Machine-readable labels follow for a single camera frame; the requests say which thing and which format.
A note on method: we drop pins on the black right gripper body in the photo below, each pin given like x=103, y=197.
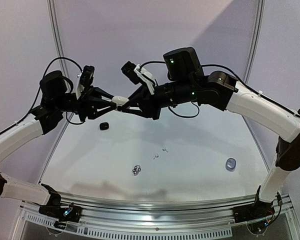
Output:
x=152, y=104

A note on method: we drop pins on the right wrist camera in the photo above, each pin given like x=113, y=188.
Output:
x=139, y=75

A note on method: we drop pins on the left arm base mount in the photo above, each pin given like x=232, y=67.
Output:
x=62, y=212

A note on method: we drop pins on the black charging case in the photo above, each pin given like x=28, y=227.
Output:
x=104, y=126

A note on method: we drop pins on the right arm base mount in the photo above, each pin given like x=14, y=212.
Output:
x=257, y=210

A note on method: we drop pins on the aluminium front rail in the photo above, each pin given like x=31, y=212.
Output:
x=207, y=212

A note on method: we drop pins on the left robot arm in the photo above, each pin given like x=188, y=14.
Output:
x=58, y=97

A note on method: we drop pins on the translucent blue charging case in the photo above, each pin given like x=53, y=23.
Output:
x=230, y=164

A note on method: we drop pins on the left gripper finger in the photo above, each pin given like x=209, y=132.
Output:
x=94, y=112
x=99, y=94

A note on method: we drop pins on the aluminium corner post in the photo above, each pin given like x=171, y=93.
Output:
x=256, y=30
x=55, y=27

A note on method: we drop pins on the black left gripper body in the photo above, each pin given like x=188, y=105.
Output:
x=83, y=110

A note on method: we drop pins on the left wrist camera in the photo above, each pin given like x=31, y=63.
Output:
x=85, y=80

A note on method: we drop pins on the right aluminium corner post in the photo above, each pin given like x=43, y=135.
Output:
x=256, y=30

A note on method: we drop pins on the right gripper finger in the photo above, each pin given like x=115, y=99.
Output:
x=136, y=97
x=133, y=111

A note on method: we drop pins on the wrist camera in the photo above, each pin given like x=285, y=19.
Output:
x=139, y=75
x=85, y=80

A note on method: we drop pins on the perforated white cable tray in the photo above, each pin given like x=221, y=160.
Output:
x=43, y=228

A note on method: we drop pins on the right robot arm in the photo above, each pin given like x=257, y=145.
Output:
x=225, y=91

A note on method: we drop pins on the white charging case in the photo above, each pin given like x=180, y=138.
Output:
x=119, y=101

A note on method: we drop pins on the left aluminium corner post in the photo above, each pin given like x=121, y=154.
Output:
x=55, y=27

